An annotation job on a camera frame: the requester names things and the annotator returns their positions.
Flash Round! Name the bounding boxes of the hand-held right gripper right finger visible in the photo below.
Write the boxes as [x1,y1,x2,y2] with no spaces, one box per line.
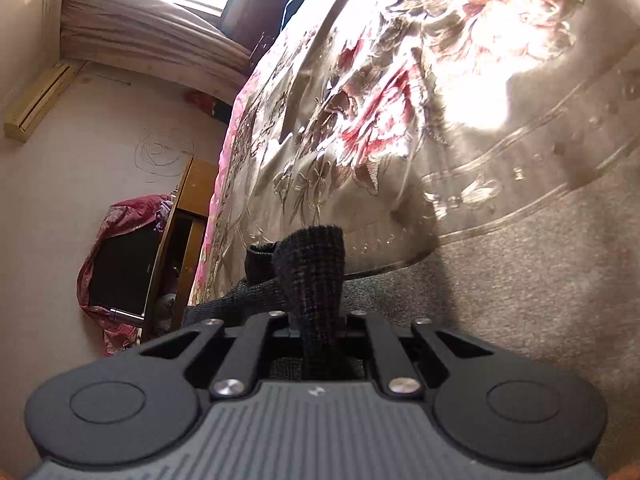
[345,310,493,401]

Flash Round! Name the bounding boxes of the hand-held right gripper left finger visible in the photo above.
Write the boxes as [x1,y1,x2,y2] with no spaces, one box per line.
[140,310,291,401]

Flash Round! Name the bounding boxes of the dark grey plaid pants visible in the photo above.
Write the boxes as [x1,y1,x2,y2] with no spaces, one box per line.
[182,167,639,476]

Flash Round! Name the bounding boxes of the silver metal tube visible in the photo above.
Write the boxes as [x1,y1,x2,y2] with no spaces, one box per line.
[109,306,146,323]

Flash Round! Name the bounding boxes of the black television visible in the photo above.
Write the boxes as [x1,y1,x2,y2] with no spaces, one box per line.
[87,227,166,311]

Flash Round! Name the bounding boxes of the wooden side cabinet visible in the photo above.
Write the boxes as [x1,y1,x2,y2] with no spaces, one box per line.
[140,155,221,341]

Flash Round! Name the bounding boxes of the television with red cover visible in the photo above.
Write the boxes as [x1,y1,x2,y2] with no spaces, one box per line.
[75,192,176,356]

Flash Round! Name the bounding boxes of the floral satin bedspread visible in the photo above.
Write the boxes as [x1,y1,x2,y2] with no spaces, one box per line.
[187,0,640,311]

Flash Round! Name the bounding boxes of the red hanging cloth item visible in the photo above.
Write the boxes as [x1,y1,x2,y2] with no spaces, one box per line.
[185,89,221,116]

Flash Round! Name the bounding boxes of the beige patterned curtain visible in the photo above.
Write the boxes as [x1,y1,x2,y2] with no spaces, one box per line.
[60,0,253,106]

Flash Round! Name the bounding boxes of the dark blue bag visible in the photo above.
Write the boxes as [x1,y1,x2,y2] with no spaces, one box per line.
[280,0,301,31]

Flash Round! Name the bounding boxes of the maroon upholstered bench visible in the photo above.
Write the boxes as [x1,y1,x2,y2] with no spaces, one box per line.
[220,0,341,56]

